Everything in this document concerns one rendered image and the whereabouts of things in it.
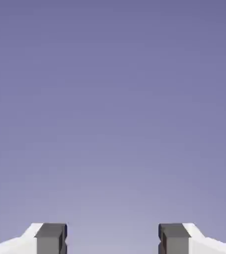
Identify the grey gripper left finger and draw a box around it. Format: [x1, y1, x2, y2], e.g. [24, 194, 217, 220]
[0, 222, 68, 254]

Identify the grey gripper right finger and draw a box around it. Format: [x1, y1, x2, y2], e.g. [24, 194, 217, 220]
[157, 222, 226, 254]

